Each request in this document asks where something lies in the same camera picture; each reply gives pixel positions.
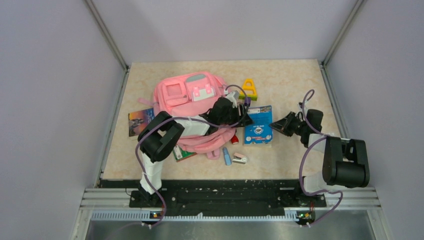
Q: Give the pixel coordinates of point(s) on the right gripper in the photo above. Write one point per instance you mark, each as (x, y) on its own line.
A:
(283, 124)

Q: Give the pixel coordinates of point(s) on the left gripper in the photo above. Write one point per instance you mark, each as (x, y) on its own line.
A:
(238, 118)

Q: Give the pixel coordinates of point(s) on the blue back-cover book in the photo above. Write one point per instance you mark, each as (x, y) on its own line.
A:
(259, 133)

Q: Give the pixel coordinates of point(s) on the pink student backpack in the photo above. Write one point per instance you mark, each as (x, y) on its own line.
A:
(189, 96)

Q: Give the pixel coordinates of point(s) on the Jane Eyre book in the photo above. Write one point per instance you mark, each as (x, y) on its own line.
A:
(138, 120)

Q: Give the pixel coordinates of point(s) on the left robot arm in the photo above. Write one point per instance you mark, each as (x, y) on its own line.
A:
(165, 131)

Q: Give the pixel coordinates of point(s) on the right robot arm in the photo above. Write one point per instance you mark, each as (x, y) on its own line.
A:
(345, 161)

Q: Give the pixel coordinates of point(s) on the purple toy cube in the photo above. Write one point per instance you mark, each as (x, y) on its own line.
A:
(247, 102)

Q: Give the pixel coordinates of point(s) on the red black stamp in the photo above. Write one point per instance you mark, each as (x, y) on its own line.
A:
(234, 140)

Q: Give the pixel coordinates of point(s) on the yellow toy triangle block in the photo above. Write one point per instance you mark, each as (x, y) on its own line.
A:
(250, 90)

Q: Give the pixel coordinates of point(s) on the white pink eraser case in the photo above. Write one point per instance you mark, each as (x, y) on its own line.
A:
(239, 158)

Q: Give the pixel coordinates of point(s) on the green picture book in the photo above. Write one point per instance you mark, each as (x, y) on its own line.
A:
(180, 154)

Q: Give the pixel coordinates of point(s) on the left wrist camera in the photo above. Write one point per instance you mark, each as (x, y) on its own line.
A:
(233, 97)

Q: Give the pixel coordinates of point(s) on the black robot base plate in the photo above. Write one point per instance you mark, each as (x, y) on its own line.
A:
(261, 193)

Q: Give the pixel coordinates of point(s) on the aluminium frame rail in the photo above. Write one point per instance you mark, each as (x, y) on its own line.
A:
(104, 31)

